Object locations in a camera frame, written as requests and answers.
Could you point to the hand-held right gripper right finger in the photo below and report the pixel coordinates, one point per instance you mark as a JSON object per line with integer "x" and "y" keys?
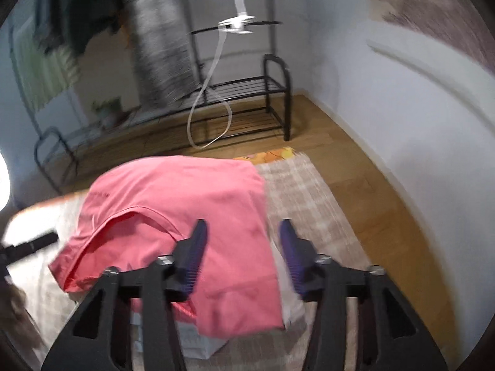
{"x": 292, "y": 262}

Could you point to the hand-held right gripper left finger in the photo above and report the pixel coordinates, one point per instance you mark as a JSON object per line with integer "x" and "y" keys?
{"x": 193, "y": 262}

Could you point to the pink shirt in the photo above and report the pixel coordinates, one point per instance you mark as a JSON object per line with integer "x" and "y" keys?
{"x": 174, "y": 201}

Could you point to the grey plaid blanket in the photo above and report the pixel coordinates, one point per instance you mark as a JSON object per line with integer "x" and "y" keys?
{"x": 305, "y": 201}

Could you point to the bright round lamp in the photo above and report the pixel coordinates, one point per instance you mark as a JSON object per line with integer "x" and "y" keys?
{"x": 3, "y": 181}

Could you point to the orange yellow mat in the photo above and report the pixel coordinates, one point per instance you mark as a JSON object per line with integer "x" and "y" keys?
{"x": 267, "y": 154}

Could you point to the potted plant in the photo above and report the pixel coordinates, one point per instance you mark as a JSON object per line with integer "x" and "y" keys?
{"x": 108, "y": 112}

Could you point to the green striped hanging cloth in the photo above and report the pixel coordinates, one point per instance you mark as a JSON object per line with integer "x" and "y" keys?
{"x": 42, "y": 73}

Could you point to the black metal rack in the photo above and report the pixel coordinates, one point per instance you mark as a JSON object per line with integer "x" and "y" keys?
{"x": 278, "y": 85}

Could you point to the grey patterned hanging cloth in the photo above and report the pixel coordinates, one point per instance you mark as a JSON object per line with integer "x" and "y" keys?
{"x": 158, "y": 38}

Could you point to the dark green hanging garment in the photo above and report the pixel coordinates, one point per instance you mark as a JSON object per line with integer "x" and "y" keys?
{"x": 81, "y": 7}

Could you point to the white clip lamp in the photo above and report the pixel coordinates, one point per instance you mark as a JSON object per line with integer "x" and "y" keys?
{"x": 236, "y": 23}

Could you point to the landscape wall poster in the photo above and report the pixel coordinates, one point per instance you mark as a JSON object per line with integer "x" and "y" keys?
{"x": 433, "y": 4}

